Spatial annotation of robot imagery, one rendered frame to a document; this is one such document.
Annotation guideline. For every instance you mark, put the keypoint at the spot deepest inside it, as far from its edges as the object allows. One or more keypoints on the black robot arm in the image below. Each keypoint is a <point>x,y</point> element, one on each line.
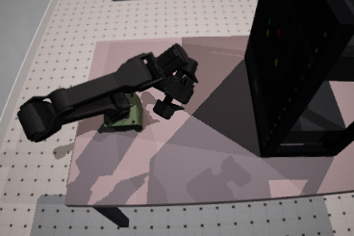
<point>107,94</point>

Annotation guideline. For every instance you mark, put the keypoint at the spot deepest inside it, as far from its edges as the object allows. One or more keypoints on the black server rack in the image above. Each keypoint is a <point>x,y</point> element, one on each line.
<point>312,36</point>

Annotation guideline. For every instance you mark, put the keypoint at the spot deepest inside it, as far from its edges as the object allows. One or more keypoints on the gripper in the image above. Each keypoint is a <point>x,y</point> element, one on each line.
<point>165,108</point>

